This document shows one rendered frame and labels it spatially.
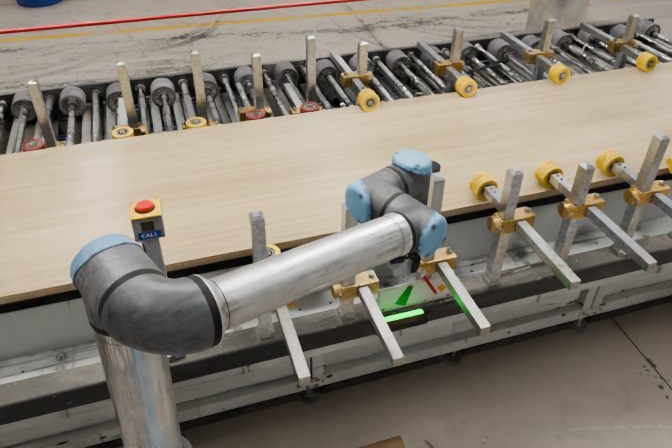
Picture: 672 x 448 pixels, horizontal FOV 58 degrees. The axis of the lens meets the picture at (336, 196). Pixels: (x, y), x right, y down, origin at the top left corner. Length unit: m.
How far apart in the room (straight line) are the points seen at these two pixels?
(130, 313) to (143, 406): 0.30
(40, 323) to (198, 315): 1.13
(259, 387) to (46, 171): 1.09
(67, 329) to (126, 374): 0.90
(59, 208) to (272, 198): 0.68
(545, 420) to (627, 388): 0.41
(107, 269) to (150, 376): 0.25
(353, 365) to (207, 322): 1.57
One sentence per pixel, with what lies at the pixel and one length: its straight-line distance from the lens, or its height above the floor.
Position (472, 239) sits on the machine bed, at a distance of 2.19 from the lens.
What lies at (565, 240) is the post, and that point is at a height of 0.83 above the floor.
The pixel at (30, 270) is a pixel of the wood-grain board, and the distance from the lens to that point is 1.92.
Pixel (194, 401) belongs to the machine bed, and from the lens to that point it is 2.39.
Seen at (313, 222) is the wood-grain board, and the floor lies 0.90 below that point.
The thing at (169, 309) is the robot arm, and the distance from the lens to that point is 0.91.
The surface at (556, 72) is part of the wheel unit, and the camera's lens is 2.92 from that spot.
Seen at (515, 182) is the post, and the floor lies 1.11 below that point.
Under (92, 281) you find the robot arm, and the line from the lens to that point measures 0.99.
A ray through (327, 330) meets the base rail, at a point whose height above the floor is 0.70.
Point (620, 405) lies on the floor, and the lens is 2.79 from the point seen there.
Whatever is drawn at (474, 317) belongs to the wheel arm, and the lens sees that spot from 1.70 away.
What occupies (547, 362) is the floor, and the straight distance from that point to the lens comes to 2.82.
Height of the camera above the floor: 2.08
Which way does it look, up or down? 36 degrees down
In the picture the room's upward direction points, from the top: 1 degrees clockwise
